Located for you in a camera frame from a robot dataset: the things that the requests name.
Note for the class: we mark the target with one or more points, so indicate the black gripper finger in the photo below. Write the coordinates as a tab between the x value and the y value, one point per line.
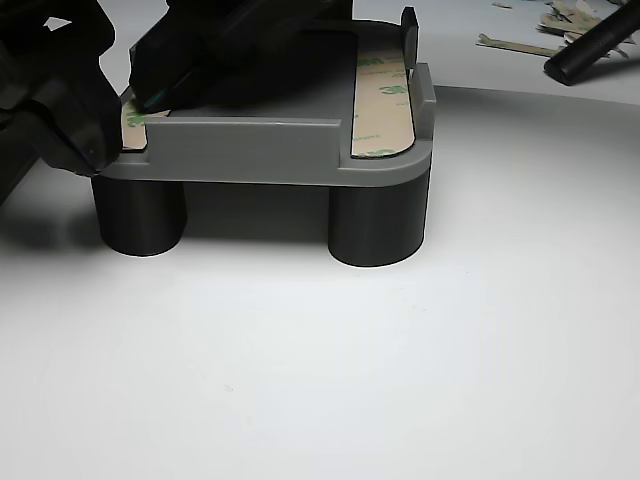
50	100
200	35

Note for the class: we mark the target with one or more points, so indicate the tan 3M tape liner strip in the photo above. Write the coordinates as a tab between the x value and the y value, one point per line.
382	110
132	132

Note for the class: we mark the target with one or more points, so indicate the tiny film scrap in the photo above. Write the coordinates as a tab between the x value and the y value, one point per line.
501	5

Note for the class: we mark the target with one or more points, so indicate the long peeled film strip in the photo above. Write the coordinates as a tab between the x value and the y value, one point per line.
520	47

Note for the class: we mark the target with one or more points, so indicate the pile of peeled film scraps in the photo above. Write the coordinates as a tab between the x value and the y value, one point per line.
570	17

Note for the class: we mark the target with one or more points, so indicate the grey fixture with black legs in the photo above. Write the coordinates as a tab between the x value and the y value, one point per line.
250	150

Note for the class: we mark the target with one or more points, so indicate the black clamp tab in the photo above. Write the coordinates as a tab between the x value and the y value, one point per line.
410	40

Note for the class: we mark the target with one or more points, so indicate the black round rod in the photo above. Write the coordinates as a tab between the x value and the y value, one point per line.
590	47

